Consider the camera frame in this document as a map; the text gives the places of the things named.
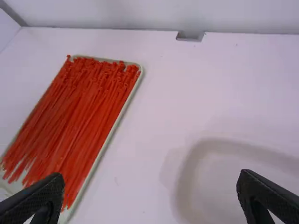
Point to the pale tray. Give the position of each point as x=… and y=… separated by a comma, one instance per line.
x=105, y=141

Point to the white dish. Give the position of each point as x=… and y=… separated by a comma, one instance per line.
x=222, y=175

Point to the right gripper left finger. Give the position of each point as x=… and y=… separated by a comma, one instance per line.
x=35, y=200

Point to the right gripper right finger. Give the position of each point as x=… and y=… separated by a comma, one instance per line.
x=261, y=198

